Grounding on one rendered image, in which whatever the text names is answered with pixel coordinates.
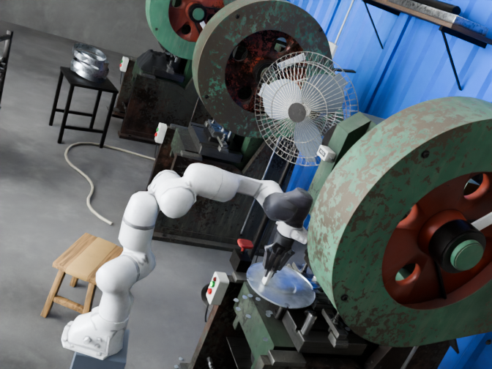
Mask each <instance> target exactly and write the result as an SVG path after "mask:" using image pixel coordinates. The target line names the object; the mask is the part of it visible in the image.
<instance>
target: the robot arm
mask: <svg viewBox="0 0 492 369"><path fill-rule="evenodd" d="M236 193H241V194H245V195H250V196H252V197H254V198H255V199H256V200H257V201H258V202H259V203H260V205H261V206H262V208H263V209H264V212H265V213H266V215H267V217H268V218H269V219H270V220H273V221H277V222H276V224H277V225H278V226H277V233H276V234H275V238H274V241H273V242H272V243H271V245H269V246H267V245H264V249H265V252H264V260H263V264H262V265H263V267H264V269H265V271H264V277H263V279H262V283H263V284H264V286H268V284H269V281H270V279H271V277H273V276H274V274H275V273H277V271H280V270H281V269H282V268H283V267H284V266H285V264H286V263H287V261H288V260H289V259H290V257H292V256H293V254H295V252H294V251H293V249H292V248H291V246H292V245H293V243H294V241H295V240H297V241H298V242H301V243H302V244H306V243H308V231H307V230H306V229H305V228H304V227H303V224H304V220H305V219H306V217H307V215H308V213H309V211H310V208H311V206H312V203H313V198H312V196H311V195H310V194H309V192H308V191H306V190H304V189H302V188H300V187H297V188H296V189H294V190H292V191H289V192H287V193H284V192H283V191H282V190H281V188H280V186H279V184H278V183H276V182H274V181H270V180H257V179H252V178H249V177H246V176H241V175H238V174H233V173H231V172H228V171H225V170H223V169H221V168H218V167H215V166H213V165H206V164H202V163H193V164H191V165H189V166H188V167H187V170H186V171H185V173H184V176H183V177H180V176H179V175H178V174H177V173H176V172H175V171H170V170H164V171H161V172H159V174H158V175H156V177H155V178H154V179H153V181H152V183H151V184H150V185H149V186H148V191H147V192H142V191H139V192H137V193H136V194H134V195H132V197H131V199H130V201H129V203H128V205H127V208H126V209H125V212H124V216H123V218H122V225H121V229H120V233H119V241H120V243H121V245H122V246H123V247H124V250H123V252H122V254H121V255H120V256H119V257H117V258H115V259H113V260H111V261H109V262H107V263H105V264H104V265H102V266H101V267H100V268H99V269H98V271H97V273H96V283H97V286H98V287H99V289H100V290H101V291H102V299H101V301H100V305H99V306H97V307H95V308H93V309H92V312H90V313H84V314H82V315H79V316H78V317H77V318H76V319H75V320H74V321H71V322H70V323H68V325H67V326H66V327H65V328H64V331H63V334H62V337H61V341H62V345H63V347H64V348H66V349H70V350H73V351H77V352H80V353H82V354H86V355H89V356H91V357H95V358H98V359H101V360H104V359H105V358H107V357H109V356H110V355H113V354H117V353H118V352H119V351H120V350H121V349H122V347H123V337H124V331H125V328H126V327H127V322H128V320H129V316H130V315H129V314H130V309H131V307H132V304H133V299H134V298H133V296H132V294H131V292H130V289H131V287H132V286H133V284H134V283H136V282H138V281H139V280H141V279H143V278H145V277H147V276H148V275H149V274H150V273H151V272H152V271H153V270H154V268H155V266H156V260H155V256H154V254H153V252H152V251H151V241H152V236H153V232H154V227H155V223H156V220H157V216H158V213H159V211H160V210H162V212H163V213H164V214H165V215H167V216H168V217H171V218H178V217H182V216H184V215H185V214H187V212H188V211H189V210H190V208H191V206H192V205H193V204H194V203H195V202H196V196H197V195H199V196H202V197H205V198H209V199H212V200H215V201H220V202H226V201H230V200H231V199H232V198H233V197H234V196H235V195H236ZM278 221H279V222H278ZM271 249H272V254H271V256H270V257H269V255H270V252H271Z"/></svg>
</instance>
